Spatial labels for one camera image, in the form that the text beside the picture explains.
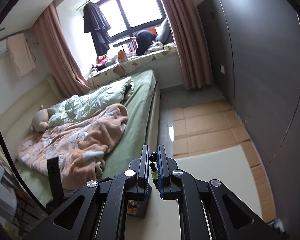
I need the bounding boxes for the black green bead bracelet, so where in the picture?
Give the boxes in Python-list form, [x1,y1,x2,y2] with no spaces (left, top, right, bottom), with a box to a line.
[149,151,160,190]

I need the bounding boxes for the pink fleece blanket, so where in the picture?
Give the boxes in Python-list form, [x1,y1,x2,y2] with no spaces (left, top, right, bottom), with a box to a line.
[16,103,128,190]

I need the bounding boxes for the white foam table mat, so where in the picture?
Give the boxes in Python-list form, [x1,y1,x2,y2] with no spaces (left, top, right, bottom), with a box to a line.
[125,146,262,239]

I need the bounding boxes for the beige plush toy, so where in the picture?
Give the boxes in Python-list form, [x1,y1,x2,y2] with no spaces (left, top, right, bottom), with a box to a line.
[30,105,57,133]

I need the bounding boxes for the bed with green sheet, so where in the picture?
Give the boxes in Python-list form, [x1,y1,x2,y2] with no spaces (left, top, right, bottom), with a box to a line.
[0,69,159,205]

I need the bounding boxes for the light green floral duvet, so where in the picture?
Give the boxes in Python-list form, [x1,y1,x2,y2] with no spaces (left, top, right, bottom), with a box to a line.
[48,76,134,128]

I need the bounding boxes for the floral window seat cushion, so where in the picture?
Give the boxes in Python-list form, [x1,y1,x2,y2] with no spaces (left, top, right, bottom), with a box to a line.
[88,43,182,88]

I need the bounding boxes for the pink curtain left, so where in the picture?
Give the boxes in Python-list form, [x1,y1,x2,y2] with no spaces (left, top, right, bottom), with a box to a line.
[33,3,94,97]

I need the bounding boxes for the pink curtain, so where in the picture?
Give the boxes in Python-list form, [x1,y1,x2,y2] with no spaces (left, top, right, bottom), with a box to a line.
[33,3,94,97]
[161,0,212,90]

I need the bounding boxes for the black bag on sill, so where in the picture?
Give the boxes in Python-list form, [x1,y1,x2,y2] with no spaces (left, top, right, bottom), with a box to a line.
[136,30,156,56]

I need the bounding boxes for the grey pillow on sill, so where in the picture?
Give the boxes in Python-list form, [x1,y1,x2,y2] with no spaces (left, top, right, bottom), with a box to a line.
[155,18,174,45]

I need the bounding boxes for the window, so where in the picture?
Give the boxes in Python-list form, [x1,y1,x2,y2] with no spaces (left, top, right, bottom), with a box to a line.
[97,0,166,40]

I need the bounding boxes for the dark wardrobe doors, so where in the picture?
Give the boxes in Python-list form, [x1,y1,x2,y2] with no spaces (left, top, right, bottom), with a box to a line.
[198,0,300,239]

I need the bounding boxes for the black hanging clothes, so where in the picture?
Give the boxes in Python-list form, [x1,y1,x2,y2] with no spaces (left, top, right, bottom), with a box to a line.
[83,2,112,56]

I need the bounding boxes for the pink curtain right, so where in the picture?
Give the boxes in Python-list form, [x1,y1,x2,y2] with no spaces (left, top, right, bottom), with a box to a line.
[161,0,212,90]

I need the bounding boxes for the black cable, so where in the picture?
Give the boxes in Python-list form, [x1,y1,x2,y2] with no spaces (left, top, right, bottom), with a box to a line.
[0,113,49,213]

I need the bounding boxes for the pink towel on wall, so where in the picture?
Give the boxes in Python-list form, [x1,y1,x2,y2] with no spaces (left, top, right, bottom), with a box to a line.
[7,33,36,79]

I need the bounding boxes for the wall air conditioner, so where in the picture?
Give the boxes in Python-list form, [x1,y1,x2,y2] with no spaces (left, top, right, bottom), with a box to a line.
[0,39,9,57]

